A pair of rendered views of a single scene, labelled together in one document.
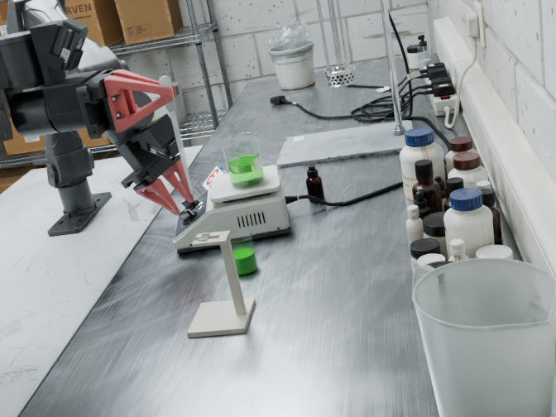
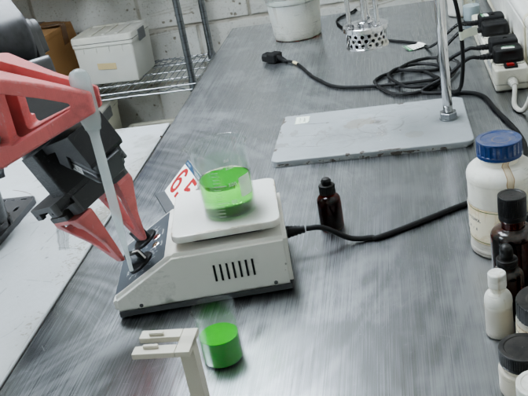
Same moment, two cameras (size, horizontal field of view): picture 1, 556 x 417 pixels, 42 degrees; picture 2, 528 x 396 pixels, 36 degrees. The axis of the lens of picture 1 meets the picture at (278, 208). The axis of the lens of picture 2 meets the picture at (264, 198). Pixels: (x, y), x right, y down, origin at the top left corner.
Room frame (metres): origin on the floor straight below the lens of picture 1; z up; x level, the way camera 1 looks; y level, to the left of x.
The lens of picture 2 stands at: (0.35, -0.01, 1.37)
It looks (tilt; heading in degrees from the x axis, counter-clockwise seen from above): 24 degrees down; 1
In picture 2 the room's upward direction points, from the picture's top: 11 degrees counter-clockwise
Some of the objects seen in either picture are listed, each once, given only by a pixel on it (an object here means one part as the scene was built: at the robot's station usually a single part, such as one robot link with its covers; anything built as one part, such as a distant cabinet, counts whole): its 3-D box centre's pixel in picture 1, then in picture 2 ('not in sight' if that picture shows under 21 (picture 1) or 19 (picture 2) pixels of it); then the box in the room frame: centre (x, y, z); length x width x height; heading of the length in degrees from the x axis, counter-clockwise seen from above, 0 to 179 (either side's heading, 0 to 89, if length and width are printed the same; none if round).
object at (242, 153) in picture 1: (242, 162); (221, 178); (1.19, 0.04, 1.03); 0.07 x 0.06 x 0.08; 90
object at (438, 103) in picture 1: (439, 86); (496, 45); (1.84, -0.47, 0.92); 0.40 x 0.06 x 0.04; 169
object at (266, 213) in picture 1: (235, 208); (210, 246); (1.20, 0.07, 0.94); 0.22 x 0.13 x 0.08; 89
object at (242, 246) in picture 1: (242, 252); (218, 332); (1.04, 0.07, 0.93); 0.04 x 0.04 x 0.06
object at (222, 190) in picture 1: (245, 183); (225, 208); (1.20, 0.05, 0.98); 0.12 x 0.12 x 0.01; 89
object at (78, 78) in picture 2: (167, 93); (84, 101); (0.89, 0.11, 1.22); 0.01 x 0.01 x 0.04; 78
